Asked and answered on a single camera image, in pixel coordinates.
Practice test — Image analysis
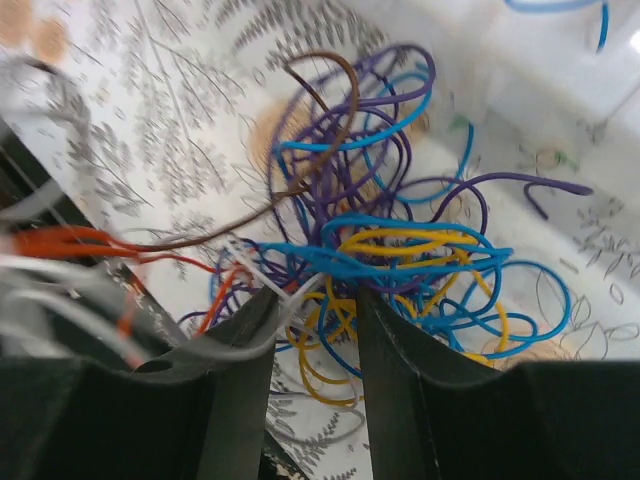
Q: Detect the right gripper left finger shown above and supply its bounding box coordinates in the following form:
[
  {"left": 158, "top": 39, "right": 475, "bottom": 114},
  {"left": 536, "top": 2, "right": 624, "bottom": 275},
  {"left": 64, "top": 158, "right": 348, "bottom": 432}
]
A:
[{"left": 0, "top": 285, "right": 279, "bottom": 480}]

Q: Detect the white compartment tray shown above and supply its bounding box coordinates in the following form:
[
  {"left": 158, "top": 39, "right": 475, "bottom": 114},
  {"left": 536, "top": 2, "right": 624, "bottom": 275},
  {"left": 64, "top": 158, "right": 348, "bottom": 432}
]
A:
[{"left": 349, "top": 0, "right": 640, "bottom": 211}]

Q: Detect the brown wire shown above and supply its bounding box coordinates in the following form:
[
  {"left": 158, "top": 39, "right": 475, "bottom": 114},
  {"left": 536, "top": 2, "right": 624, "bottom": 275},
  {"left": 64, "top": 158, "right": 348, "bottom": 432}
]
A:
[{"left": 124, "top": 49, "right": 361, "bottom": 254}]

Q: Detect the colourful wire bundle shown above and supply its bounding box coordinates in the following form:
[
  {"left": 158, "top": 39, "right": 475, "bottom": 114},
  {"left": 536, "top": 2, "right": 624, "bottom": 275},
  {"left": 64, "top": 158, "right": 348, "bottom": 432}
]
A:
[{"left": 179, "top": 44, "right": 596, "bottom": 407}]

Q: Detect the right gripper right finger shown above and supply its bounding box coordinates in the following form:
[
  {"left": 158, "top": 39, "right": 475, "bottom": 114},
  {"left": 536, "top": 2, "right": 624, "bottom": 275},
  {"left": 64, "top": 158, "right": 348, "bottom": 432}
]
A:
[{"left": 356, "top": 287, "right": 639, "bottom": 479}]

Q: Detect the blue wire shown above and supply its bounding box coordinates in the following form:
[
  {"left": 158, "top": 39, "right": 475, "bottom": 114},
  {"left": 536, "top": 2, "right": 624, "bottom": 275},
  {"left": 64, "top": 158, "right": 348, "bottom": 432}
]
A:
[{"left": 504, "top": 0, "right": 611, "bottom": 54}]

